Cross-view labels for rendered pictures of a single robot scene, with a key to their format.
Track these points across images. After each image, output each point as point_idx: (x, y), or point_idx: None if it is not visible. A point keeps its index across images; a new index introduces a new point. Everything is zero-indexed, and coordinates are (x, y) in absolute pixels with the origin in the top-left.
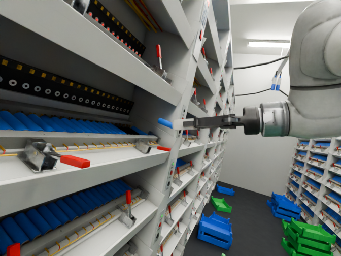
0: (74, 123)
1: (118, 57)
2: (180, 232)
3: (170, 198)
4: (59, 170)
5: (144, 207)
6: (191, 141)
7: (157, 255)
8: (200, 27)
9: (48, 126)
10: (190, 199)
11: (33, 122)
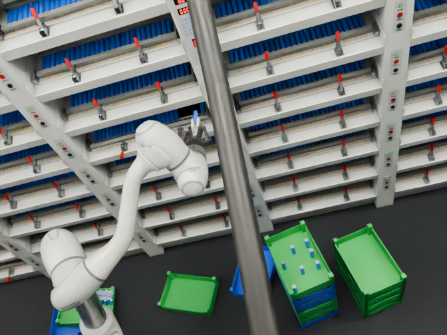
0: (148, 118)
1: (124, 118)
2: (348, 177)
3: (257, 153)
4: (128, 151)
5: (216, 155)
6: (324, 91)
7: (297, 182)
8: (188, 41)
9: (132, 129)
10: (372, 149)
11: (128, 127)
